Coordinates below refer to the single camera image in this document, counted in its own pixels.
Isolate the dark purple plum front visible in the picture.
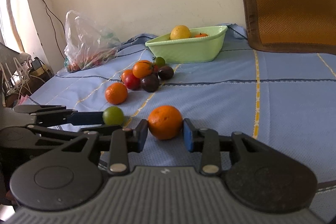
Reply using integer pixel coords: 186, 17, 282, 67
141, 74, 159, 93

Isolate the brown woven seat cushion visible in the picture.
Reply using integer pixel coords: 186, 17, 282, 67
243, 0, 335, 55

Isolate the large yellow grapefruit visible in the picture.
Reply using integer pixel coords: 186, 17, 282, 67
170, 25, 191, 40

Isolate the blue checked bed sheet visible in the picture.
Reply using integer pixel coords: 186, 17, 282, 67
23, 23, 336, 222

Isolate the dark purple plum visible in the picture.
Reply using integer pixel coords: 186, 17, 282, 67
157, 65, 174, 81
141, 74, 159, 93

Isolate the cluttered side table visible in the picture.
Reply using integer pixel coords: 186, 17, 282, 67
1, 44, 54, 107

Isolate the small orange tomato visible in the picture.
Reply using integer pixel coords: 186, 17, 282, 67
121, 69, 133, 83

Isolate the orange mandarin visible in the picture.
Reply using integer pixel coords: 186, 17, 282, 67
195, 33, 208, 38
105, 83, 128, 105

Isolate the light green plastic basin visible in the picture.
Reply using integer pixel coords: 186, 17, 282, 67
145, 26, 228, 63

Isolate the clear plastic bag of fruit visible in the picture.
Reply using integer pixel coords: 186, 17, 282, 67
64, 10, 122, 73

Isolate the green lime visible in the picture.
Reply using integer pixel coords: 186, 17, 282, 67
102, 106, 125, 126

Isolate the dark purple plum back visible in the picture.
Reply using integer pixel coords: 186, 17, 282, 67
157, 65, 174, 81

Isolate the red tomato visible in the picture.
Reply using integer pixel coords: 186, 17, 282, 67
124, 74, 141, 90

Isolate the green tomato with stem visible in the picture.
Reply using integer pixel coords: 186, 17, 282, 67
153, 57, 166, 68

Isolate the large orange with stem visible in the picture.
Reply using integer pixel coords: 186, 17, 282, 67
147, 105, 183, 140

